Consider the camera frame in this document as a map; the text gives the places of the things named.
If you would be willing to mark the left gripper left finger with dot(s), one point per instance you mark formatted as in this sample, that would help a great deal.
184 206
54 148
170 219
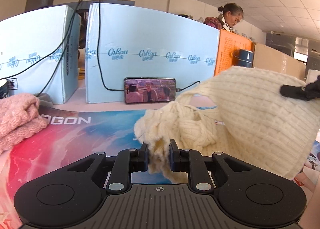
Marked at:
123 165

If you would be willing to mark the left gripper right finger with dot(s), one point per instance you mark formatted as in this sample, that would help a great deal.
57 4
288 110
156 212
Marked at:
195 165

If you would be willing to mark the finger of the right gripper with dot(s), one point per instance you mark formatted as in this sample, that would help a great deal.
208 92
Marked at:
298 93

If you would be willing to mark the cream knit sweater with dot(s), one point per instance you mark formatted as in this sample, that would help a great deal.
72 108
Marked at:
239 112

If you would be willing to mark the white paper shopping bag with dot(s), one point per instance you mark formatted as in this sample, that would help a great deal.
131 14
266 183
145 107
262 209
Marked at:
312 76

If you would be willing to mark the brown cardboard box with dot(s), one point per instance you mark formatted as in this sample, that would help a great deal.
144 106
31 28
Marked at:
271 59

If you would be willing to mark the colourful anime desk mat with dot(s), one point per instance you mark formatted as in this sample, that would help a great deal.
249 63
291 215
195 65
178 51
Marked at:
69 137

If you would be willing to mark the dark blue vacuum bottle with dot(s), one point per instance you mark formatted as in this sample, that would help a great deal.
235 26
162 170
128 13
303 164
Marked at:
243 58

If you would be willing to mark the smartphone playing video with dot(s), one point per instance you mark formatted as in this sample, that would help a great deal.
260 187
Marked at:
149 90

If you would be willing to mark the orange cardboard box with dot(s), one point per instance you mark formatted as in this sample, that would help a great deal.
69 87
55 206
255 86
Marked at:
229 47

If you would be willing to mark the grey cloth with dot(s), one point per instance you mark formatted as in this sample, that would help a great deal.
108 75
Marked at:
45 100

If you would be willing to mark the woman behind boxes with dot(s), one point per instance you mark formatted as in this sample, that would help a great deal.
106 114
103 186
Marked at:
230 15

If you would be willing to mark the pink knit sweater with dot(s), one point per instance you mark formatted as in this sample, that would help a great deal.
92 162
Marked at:
20 119

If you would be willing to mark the large light blue box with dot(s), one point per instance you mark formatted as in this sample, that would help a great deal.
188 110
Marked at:
127 41

